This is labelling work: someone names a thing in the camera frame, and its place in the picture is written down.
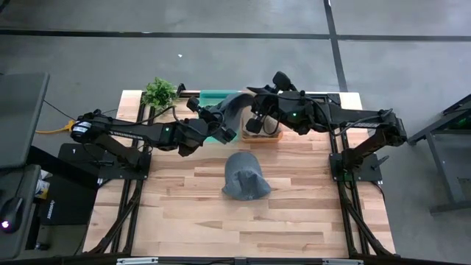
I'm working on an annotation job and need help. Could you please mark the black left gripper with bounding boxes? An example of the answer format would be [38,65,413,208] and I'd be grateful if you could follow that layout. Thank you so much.
[178,105,237,158]

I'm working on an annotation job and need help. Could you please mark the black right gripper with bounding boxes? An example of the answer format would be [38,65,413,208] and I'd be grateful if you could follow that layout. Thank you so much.
[244,85,295,135]

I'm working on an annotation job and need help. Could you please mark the grey denim cap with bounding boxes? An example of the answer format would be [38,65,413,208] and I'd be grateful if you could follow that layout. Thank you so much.
[221,151,272,202]
[211,91,258,130]

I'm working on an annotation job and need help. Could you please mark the beige cap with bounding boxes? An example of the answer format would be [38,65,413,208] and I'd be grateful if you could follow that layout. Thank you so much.
[241,106,283,138]

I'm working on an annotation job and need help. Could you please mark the teal plastic bin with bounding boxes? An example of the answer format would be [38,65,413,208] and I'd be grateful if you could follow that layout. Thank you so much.
[198,89,241,144]

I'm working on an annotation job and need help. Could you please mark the orange plastic bin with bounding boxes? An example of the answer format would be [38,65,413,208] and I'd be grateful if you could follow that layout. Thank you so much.
[238,90,283,144]

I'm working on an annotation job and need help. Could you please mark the green plant in white pot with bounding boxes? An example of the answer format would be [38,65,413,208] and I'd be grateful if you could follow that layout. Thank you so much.
[141,77,180,117]

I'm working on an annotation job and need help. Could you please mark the black controller box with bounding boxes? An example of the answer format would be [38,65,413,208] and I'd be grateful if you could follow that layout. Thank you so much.
[39,172,99,227]

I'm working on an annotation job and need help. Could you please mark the yellow white packet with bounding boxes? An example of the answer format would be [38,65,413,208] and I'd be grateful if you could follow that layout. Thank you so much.
[35,178,51,200]

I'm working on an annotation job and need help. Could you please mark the dark metal stand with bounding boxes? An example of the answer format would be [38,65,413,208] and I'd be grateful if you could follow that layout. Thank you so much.
[406,93,471,215]

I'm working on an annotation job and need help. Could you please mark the dark grey desk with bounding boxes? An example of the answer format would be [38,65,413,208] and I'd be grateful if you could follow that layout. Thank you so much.
[0,71,51,170]
[0,163,42,261]

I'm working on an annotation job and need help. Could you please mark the black computer mouse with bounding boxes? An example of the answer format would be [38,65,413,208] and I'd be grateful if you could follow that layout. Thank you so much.
[0,197,25,235]

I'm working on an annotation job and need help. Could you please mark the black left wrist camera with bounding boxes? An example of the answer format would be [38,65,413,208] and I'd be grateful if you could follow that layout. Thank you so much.
[185,96,202,113]

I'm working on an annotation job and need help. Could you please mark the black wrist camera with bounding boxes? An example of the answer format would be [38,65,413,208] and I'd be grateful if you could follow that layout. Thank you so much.
[272,71,293,91]
[185,96,202,113]

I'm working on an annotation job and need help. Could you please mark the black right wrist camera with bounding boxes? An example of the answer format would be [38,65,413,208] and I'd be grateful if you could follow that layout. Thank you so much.
[272,71,293,91]

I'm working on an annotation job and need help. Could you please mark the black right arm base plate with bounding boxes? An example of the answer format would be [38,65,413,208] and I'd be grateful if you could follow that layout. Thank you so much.
[329,152,384,183]

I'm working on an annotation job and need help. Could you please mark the black aluminium frame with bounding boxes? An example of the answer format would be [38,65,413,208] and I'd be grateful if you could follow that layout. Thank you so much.
[0,90,471,265]

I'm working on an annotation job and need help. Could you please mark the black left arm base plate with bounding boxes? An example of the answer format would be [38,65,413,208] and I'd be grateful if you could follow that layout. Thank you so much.
[57,142,152,181]

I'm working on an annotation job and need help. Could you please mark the silver metal bracket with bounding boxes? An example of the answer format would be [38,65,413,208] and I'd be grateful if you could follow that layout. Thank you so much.
[116,257,160,265]
[322,258,364,265]

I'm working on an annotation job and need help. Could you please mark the black floor cable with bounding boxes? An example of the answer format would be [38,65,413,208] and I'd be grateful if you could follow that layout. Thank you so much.
[43,98,119,122]

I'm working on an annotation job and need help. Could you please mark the yellow cable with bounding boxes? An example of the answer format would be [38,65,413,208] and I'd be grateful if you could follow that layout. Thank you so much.
[35,120,78,135]

